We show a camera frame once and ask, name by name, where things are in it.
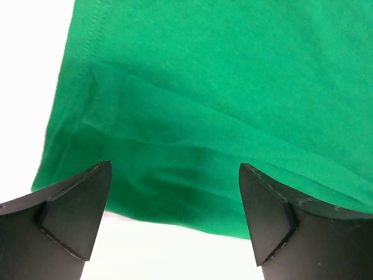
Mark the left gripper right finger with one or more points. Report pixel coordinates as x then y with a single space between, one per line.
296 236

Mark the green t shirt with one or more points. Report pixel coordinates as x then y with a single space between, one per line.
177 94

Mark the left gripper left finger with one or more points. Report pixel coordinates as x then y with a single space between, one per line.
50 233

